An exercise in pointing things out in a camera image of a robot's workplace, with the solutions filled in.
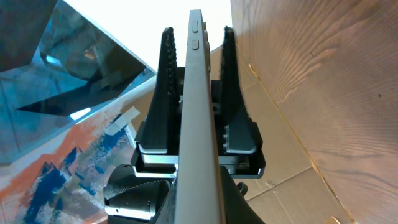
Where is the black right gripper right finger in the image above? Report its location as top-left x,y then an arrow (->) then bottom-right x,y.
220,166 -> 264,224

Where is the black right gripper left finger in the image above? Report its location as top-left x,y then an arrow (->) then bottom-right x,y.
103,164 -> 175,224

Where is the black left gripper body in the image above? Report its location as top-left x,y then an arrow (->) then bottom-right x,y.
132,67 -> 266,179

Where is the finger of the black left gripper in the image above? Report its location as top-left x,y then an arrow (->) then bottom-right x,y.
220,26 -> 258,154
136,27 -> 180,154

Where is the colourful painted board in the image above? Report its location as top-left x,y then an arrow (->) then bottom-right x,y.
1,84 -> 154,223

